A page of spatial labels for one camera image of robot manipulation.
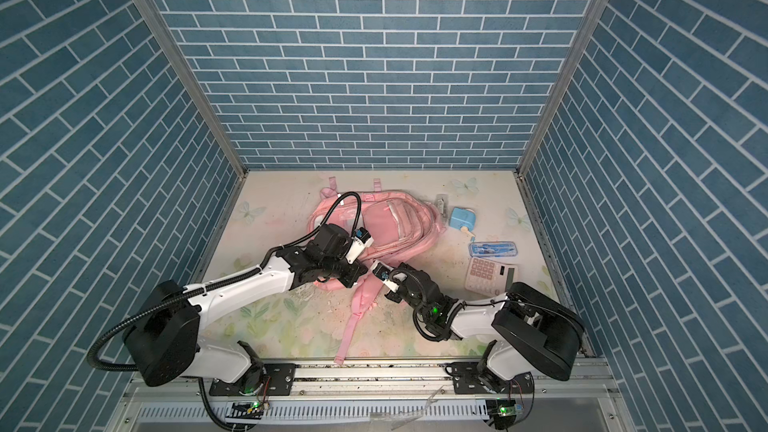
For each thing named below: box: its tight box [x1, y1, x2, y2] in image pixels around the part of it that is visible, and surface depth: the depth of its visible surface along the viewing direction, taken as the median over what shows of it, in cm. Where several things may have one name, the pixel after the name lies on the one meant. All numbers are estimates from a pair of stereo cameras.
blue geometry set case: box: [468, 241, 518, 257], surface depth 100 cm
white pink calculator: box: [465, 257, 518, 297], surface depth 92 cm
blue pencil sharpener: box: [449, 207, 477, 232], surface depth 104 cm
